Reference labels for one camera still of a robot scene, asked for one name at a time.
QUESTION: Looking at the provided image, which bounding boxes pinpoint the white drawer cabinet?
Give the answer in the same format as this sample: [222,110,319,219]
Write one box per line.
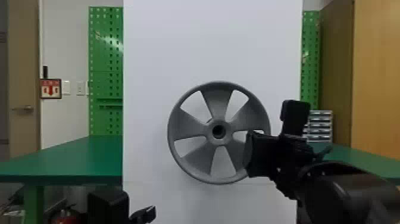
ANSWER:
[302,110,334,144]

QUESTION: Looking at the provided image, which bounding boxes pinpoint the grey wheel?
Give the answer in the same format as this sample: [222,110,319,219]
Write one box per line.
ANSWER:
[167,80,272,185]

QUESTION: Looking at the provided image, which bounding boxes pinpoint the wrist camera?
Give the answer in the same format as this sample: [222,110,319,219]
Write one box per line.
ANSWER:
[87,186,130,224]
[280,99,311,136]

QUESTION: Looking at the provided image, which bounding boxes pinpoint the white panel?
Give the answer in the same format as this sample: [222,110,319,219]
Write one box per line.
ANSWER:
[122,0,304,224]

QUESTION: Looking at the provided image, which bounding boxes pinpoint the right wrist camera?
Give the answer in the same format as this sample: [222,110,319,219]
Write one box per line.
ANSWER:
[280,99,311,136]

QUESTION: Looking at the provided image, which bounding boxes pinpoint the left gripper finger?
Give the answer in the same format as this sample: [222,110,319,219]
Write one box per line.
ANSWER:
[129,205,157,224]

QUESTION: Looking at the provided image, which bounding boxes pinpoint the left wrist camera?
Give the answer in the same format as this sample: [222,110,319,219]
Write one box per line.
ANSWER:
[87,186,130,224]

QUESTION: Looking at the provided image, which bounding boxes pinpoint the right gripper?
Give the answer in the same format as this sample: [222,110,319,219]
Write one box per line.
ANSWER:
[243,130,317,198]

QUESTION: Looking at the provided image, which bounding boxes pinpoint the red wall sign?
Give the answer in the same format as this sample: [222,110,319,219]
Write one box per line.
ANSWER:
[39,78,63,100]

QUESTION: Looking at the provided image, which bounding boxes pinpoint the wooden cupboard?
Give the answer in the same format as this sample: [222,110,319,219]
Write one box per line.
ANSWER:
[318,0,400,161]

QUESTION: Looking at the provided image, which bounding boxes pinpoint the beige door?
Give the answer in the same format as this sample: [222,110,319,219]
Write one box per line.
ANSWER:
[7,0,41,158]

